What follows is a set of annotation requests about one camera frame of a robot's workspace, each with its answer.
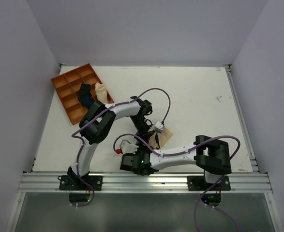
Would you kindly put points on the rolled beige underwear in tray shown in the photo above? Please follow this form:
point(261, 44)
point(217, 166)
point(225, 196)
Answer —
point(101, 92)

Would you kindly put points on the beige underwear with dark trim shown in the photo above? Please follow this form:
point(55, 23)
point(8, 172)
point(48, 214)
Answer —
point(158, 140)

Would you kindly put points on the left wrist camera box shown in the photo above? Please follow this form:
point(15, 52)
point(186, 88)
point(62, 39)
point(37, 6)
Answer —
point(159, 127)

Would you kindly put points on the rolled navy underwear in tray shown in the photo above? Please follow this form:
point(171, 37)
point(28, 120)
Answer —
point(87, 101)

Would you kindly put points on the aluminium front rail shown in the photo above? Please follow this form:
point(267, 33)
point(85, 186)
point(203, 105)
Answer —
point(48, 182)

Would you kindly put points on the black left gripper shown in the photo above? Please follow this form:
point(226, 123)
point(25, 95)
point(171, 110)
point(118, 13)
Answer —
point(144, 135)

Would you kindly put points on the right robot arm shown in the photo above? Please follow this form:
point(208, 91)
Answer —
point(211, 155)

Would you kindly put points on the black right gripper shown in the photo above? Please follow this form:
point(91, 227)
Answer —
point(141, 146)

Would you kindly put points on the aluminium right side rail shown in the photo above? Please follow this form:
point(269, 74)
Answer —
point(249, 147)

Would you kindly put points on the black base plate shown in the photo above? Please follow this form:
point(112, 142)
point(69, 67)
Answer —
point(198, 183)
point(66, 183)

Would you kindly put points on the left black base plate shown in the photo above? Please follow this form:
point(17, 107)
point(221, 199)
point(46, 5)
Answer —
point(66, 183)

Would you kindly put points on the rolled black underwear in tray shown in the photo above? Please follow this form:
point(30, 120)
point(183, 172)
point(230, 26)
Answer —
point(84, 91)

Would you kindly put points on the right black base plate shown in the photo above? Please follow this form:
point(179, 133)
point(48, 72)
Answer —
point(198, 183)

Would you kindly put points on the orange compartment tray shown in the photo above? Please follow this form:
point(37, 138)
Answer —
point(67, 85)

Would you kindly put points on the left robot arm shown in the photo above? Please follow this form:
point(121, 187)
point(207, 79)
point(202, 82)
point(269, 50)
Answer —
point(96, 125)

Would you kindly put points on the aluminium rail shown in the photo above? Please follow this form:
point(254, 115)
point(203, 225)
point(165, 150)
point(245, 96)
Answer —
point(48, 182)
point(249, 147)

